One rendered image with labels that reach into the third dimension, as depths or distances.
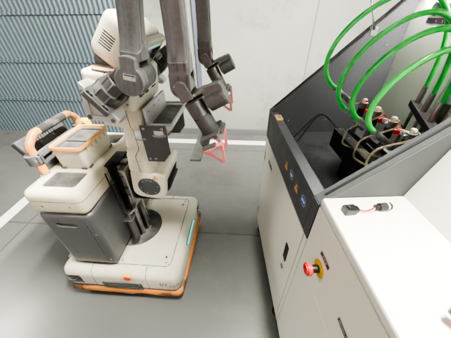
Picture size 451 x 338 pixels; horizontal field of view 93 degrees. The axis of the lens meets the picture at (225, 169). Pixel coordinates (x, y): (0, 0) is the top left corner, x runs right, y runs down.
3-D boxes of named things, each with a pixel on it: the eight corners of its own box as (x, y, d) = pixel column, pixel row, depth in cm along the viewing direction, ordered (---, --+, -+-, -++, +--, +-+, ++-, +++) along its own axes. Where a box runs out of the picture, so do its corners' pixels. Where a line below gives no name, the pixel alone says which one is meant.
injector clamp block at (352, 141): (324, 157, 98) (334, 127, 89) (345, 157, 98) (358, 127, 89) (365, 214, 71) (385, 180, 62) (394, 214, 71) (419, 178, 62)
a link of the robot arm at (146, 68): (115, 74, 62) (105, 79, 58) (136, 50, 58) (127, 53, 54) (139, 99, 67) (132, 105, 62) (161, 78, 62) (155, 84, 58)
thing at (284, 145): (267, 139, 121) (270, 111, 111) (275, 138, 121) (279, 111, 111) (302, 229, 72) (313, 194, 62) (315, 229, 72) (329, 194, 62)
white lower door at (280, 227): (256, 216, 164) (266, 138, 122) (259, 216, 164) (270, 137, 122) (274, 312, 112) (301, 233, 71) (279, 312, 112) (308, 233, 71)
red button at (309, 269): (300, 265, 63) (303, 255, 60) (313, 264, 63) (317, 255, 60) (306, 283, 59) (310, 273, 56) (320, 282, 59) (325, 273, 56)
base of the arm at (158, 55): (150, 55, 101) (140, 60, 91) (162, 43, 97) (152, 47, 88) (164, 71, 105) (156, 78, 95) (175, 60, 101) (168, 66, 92)
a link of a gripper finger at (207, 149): (233, 150, 72) (221, 127, 67) (233, 162, 66) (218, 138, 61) (216, 157, 74) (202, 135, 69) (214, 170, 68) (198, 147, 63)
